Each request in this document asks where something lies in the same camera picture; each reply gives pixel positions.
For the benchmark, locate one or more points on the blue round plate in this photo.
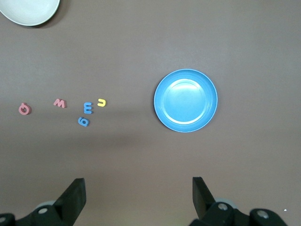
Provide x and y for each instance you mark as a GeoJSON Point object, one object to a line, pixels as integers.
{"type": "Point", "coordinates": [185, 101]}

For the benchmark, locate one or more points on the blue foam lowercase m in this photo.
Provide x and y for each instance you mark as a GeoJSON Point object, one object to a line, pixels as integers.
{"type": "Point", "coordinates": [88, 108]}

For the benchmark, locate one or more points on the blue foam letter g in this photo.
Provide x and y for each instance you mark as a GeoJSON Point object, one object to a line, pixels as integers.
{"type": "Point", "coordinates": [80, 121]}

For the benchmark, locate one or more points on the red foam letter w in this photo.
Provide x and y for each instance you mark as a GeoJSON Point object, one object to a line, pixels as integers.
{"type": "Point", "coordinates": [60, 103]}

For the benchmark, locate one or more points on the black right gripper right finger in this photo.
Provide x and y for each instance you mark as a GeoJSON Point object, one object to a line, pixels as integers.
{"type": "Point", "coordinates": [204, 202]}

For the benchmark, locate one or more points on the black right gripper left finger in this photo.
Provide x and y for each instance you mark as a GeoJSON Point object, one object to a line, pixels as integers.
{"type": "Point", "coordinates": [70, 200]}

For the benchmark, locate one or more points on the yellow foam letter u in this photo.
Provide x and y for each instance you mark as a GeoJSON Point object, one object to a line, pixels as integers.
{"type": "Point", "coordinates": [101, 105]}

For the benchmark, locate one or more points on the red foam letter Q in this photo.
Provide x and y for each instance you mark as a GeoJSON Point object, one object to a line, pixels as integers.
{"type": "Point", "coordinates": [20, 110]}

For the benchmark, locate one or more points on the cream round plate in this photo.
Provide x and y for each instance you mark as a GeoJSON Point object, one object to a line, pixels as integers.
{"type": "Point", "coordinates": [28, 9]}

